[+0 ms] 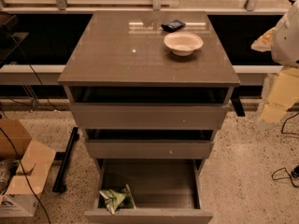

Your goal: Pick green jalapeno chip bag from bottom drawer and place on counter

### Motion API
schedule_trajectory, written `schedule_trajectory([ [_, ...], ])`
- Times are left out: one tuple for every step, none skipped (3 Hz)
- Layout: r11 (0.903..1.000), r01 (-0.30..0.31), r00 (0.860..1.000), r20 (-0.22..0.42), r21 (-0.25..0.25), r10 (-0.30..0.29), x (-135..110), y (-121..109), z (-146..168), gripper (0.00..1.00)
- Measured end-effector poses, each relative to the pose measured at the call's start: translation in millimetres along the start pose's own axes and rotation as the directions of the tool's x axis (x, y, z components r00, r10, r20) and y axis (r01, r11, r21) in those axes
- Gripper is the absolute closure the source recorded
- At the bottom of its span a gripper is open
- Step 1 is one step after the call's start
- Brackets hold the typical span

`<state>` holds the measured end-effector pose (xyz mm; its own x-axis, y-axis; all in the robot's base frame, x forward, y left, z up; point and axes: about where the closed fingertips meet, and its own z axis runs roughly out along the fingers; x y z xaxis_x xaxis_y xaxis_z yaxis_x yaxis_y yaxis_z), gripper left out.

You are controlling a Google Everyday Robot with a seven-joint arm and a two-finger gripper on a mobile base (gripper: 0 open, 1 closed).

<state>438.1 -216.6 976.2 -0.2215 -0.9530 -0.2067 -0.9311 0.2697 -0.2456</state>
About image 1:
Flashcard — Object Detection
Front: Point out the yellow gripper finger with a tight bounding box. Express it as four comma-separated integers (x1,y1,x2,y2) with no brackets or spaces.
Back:
251,27,276,52
256,67,299,129

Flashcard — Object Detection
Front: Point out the green jalapeno chip bag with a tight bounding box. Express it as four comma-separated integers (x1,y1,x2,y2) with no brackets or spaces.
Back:
99,184,136,215

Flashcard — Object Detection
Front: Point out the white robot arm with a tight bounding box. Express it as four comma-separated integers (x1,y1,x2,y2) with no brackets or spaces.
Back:
251,0,299,128

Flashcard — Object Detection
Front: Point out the grey drawer cabinet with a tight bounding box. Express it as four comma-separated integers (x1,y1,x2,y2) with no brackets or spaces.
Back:
57,10,241,224

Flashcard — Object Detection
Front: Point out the bottom grey drawer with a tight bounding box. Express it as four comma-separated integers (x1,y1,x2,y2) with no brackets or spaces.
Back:
85,159,213,224

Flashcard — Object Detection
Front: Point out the grey drawer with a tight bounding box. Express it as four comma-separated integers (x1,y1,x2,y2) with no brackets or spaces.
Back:
85,159,213,224
64,86,235,131
85,130,214,159

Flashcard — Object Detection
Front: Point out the top grey drawer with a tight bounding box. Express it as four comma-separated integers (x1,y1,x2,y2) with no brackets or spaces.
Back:
64,86,235,131

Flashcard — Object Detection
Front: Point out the middle grey drawer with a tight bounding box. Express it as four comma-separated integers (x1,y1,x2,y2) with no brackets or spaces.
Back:
85,130,214,159

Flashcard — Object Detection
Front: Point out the black table leg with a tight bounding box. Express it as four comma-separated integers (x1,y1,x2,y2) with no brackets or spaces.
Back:
231,88,245,117

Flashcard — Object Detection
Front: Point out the white paper bowl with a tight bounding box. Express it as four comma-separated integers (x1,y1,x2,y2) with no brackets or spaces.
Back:
164,32,204,56

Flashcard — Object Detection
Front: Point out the dark blue snack pouch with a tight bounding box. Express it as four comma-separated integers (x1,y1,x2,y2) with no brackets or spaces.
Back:
161,20,186,33

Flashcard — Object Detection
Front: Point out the black metal floor bar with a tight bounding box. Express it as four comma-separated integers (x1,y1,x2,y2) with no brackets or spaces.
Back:
52,127,79,193

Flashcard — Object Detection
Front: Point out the open cardboard box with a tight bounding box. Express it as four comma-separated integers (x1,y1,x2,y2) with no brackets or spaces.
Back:
0,119,56,217

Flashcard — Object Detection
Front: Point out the black cable on right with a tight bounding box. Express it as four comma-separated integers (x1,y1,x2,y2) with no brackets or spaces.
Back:
271,111,299,189

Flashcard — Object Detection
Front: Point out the black cable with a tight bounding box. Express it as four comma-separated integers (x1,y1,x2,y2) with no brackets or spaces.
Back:
0,31,60,224
271,111,299,189

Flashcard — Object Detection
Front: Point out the black cable on left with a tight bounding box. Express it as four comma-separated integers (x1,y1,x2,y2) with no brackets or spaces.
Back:
0,31,60,224

